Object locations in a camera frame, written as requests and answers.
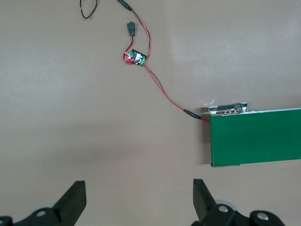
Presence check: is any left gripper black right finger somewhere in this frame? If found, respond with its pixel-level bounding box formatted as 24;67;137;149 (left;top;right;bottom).
191;178;285;226

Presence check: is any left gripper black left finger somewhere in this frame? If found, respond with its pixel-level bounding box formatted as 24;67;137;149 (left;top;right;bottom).
0;180;87;226

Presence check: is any green conveyor belt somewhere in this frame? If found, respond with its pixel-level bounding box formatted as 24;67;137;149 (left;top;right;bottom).
208;102;301;168

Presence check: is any small green circuit board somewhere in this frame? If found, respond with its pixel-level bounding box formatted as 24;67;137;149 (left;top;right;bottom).
122;48;148;68

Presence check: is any small black connector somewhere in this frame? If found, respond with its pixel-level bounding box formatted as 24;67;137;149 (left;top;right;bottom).
127;21;137;37

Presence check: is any thin black cable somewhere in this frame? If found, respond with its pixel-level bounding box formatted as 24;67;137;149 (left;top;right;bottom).
79;0;100;20

